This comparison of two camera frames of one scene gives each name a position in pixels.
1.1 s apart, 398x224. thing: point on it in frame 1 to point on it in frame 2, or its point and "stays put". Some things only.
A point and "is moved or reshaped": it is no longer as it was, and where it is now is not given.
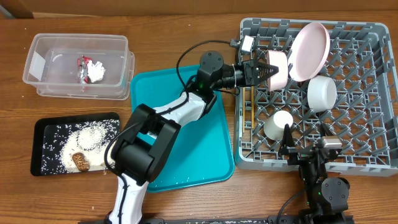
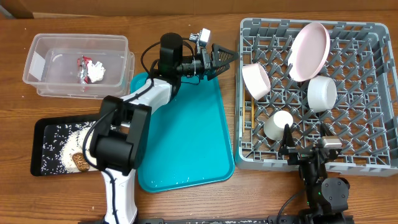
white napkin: [95, 73] stays put
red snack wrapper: [82, 65] stays put
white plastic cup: [274, 127] stays put
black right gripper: [287, 147] stays put
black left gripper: [250, 72] to [209, 63]
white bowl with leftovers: [279, 81] is moved or reshaped
